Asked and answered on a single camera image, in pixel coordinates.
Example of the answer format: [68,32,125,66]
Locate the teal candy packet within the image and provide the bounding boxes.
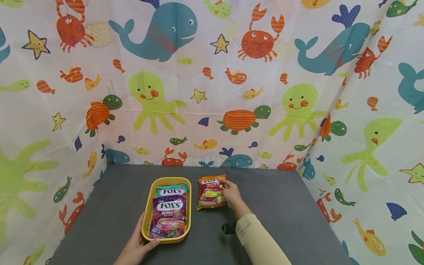
[156,184,188,199]

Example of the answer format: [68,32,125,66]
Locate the person's right hand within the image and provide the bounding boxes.
[219,179,253,220]

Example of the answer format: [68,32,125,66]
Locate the orange candy packet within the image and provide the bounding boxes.
[196,175,228,212]

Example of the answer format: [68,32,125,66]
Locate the person's left hand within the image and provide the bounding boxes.
[114,212,160,265]

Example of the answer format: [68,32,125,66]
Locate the person's right forearm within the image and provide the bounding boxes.
[234,211,292,265]

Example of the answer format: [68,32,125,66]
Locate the purple candy packet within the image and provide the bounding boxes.
[149,195,188,240]

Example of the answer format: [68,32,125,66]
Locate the yellow oval tray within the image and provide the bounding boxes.
[141,177,192,244]

